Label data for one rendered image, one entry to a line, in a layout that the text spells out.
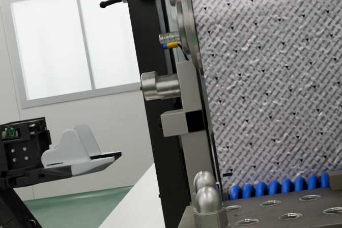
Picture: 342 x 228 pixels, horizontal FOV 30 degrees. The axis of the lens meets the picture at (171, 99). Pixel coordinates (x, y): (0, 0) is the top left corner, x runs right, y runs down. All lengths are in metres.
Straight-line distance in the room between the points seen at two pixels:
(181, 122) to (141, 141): 5.63
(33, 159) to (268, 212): 0.31
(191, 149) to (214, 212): 0.26
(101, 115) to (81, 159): 5.76
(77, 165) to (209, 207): 0.22
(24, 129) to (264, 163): 0.30
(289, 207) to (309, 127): 0.14
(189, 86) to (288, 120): 0.15
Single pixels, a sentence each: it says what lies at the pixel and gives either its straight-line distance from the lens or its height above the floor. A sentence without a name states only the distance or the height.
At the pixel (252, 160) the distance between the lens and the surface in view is 0.81.
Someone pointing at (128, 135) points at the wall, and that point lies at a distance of 6.53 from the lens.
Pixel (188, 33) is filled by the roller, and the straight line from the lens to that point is 0.81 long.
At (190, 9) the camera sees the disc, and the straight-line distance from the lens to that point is 0.80.
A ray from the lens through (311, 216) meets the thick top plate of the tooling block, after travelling 0.66.
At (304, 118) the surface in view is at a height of 1.11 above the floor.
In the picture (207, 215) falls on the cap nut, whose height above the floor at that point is 1.05.
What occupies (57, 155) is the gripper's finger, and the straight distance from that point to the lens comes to 0.82.
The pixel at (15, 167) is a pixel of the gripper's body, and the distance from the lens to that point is 0.85.
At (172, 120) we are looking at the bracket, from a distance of 0.89.
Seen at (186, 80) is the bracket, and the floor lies 1.18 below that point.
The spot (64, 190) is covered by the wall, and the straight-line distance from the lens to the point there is 6.79.
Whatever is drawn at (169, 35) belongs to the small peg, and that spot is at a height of 1.24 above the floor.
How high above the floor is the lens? 1.20
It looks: 3 degrees down
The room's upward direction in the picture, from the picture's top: 9 degrees counter-clockwise
